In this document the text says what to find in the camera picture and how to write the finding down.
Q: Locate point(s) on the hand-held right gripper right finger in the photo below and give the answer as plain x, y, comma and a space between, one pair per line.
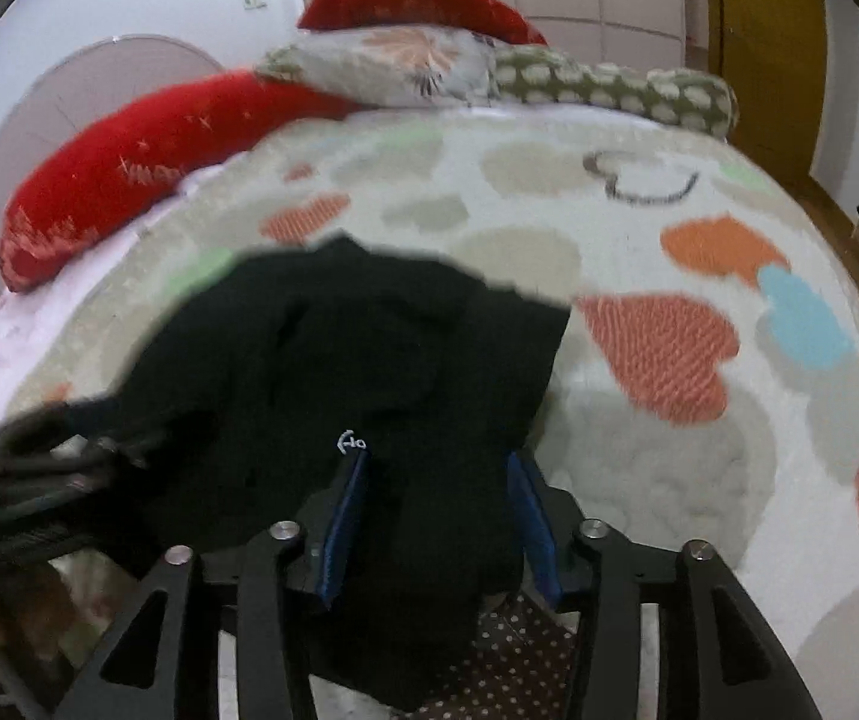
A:
538, 532

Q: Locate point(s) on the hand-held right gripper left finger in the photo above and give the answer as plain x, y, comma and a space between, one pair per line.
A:
345, 525

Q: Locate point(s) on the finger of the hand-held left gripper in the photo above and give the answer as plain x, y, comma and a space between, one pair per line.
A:
54, 487

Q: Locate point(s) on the black pants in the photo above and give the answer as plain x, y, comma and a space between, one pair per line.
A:
369, 360

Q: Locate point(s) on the person's left forearm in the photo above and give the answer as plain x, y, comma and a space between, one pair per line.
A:
1, 630

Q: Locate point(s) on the brown dotted clothing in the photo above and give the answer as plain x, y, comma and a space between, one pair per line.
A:
519, 660

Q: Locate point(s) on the heart-printed white blanket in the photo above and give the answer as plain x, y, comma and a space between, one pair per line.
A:
662, 465

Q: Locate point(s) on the white bed sheet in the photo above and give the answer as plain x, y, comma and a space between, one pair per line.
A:
46, 315

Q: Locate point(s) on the long red pillow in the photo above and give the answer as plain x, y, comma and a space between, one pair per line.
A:
414, 4
136, 157

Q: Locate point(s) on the round pink headboard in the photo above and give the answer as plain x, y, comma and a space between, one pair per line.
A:
39, 112

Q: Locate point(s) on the olive dotted pillow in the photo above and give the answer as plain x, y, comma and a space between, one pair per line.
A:
609, 86

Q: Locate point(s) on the floral white pillow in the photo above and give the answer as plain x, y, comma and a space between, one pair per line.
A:
399, 64

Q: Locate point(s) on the yellow wooden door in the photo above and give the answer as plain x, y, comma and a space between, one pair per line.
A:
767, 52

